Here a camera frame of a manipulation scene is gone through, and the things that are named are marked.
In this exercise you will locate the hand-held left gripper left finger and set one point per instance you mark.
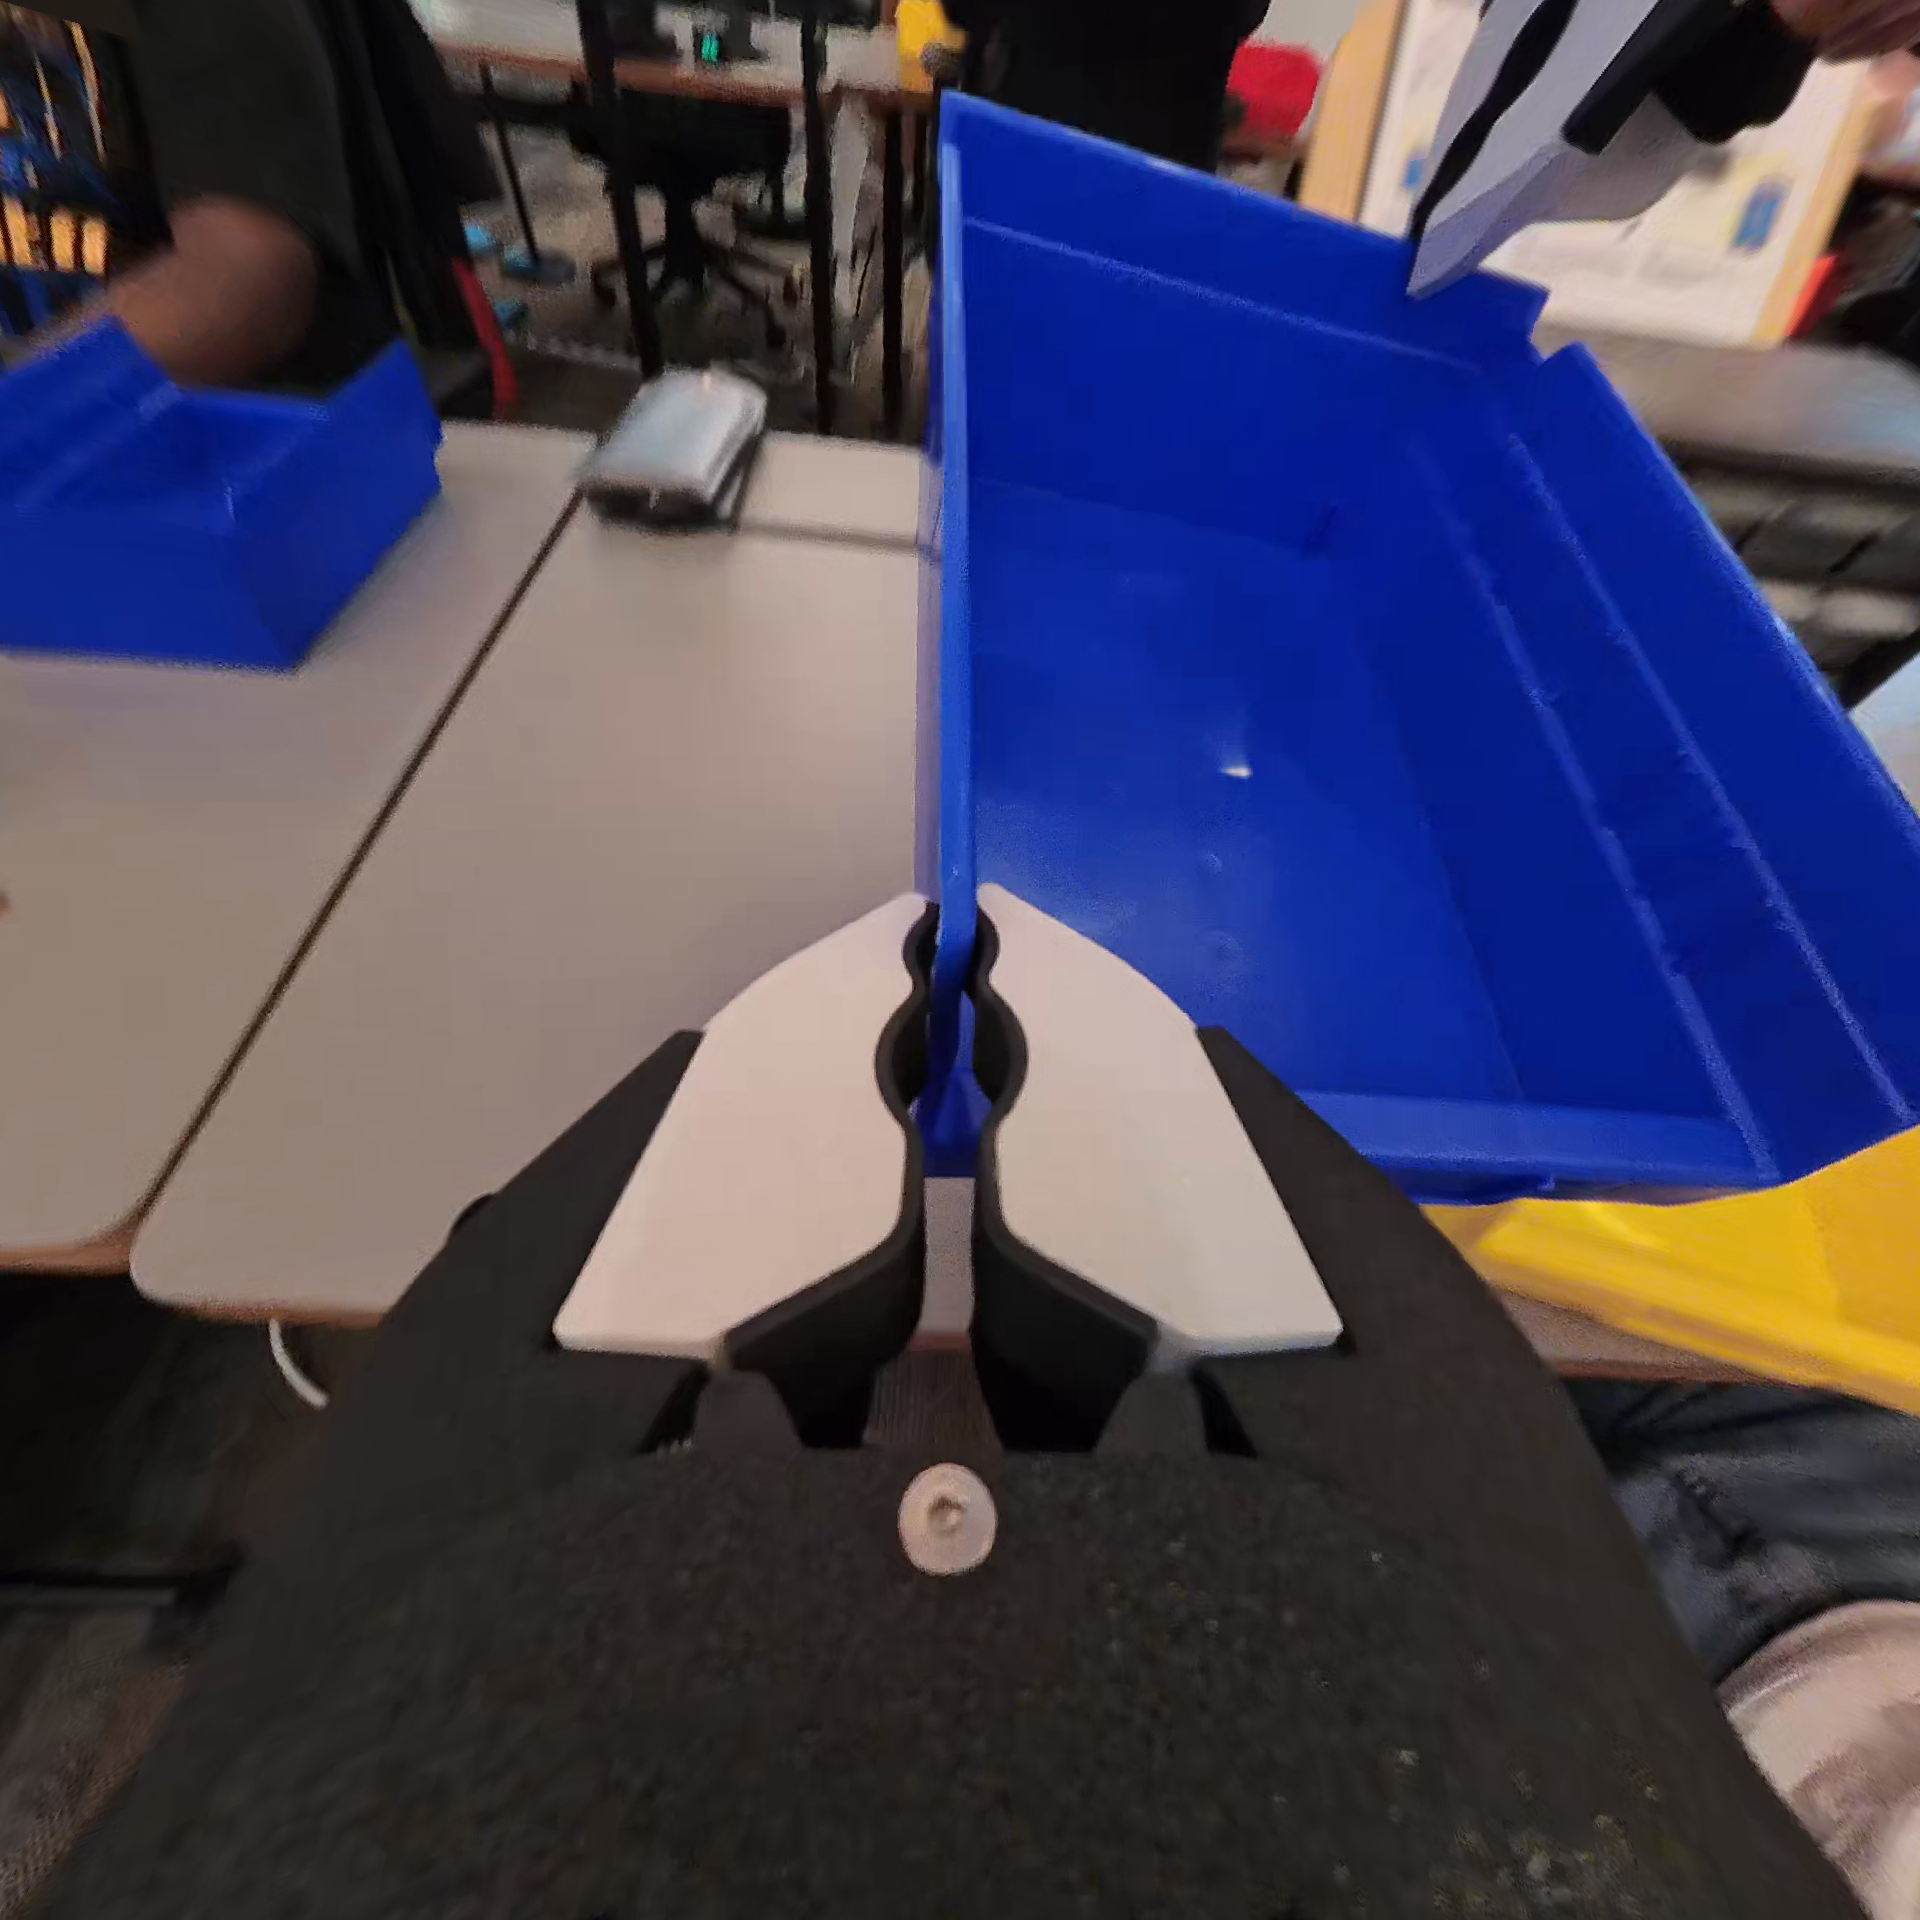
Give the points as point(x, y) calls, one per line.
point(751, 1185)

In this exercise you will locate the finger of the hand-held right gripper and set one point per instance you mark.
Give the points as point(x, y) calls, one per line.
point(1531, 181)
point(1479, 91)

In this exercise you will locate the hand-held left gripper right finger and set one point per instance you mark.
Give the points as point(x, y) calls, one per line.
point(1155, 1185)

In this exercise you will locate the blue plastic bin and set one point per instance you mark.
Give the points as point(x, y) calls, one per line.
point(224, 510)
point(1351, 675)

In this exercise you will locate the yellow plastic bin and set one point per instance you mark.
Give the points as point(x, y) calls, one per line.
point(1725, 1275)

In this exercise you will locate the person's right hand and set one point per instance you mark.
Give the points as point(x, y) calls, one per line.
point(1853, 23)

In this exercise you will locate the tan wooden board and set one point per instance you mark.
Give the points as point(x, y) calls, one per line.
point(1343, 120)

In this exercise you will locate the instruction poster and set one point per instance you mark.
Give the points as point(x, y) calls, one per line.
point(1695, 224)

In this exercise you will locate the red object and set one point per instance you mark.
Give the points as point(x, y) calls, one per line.
point(489, 339)
point(1274, 91)

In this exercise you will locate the grey padded pouch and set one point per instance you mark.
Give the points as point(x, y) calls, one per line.
point(683, 429)

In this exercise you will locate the brown table black legs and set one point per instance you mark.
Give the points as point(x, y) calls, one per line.
point(674, 68)

